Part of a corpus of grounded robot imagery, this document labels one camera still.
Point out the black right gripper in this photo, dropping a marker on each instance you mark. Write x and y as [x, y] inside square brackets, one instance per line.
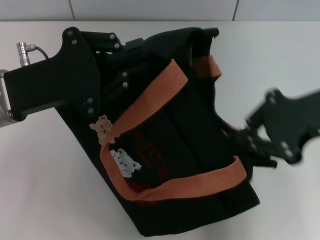
[290, 120]

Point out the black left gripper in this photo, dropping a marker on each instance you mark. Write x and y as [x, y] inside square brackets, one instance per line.
[62, 80]

